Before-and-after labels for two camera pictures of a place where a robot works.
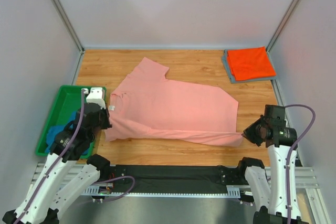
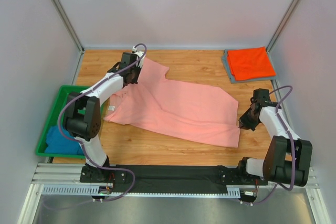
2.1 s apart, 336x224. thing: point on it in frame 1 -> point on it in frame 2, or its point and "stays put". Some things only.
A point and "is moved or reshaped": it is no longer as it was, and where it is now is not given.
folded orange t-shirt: [250, 63] stays put
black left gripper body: [104, 116] -> [131, 77]
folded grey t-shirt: [226, 60] stays put
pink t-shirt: [148, 106] is moved or reshaped
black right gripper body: [252, 132] -> [248, 118]
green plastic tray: [67, 102] stays put
